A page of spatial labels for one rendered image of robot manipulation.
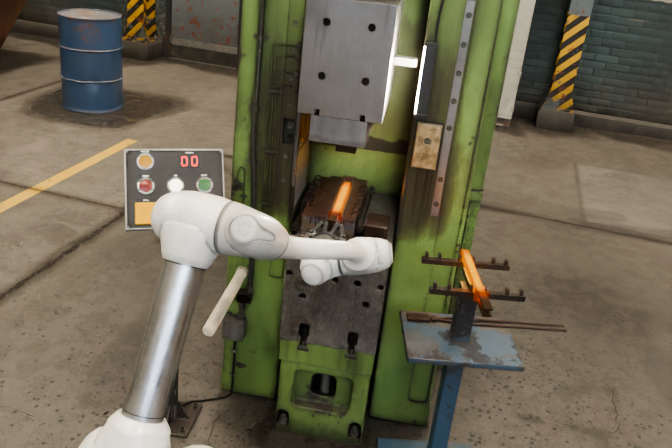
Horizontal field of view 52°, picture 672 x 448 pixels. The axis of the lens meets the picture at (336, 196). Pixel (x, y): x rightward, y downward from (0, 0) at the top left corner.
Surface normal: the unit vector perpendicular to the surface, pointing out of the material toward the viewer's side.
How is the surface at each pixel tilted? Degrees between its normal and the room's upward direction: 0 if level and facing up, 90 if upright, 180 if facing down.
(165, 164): 60
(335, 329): 90
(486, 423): 0
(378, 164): 90
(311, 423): 89
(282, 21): 90
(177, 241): 66
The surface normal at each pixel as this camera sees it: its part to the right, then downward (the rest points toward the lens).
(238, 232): -0.07, -0.17
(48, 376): 0.10, -0.92
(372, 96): -0.14, 0.36
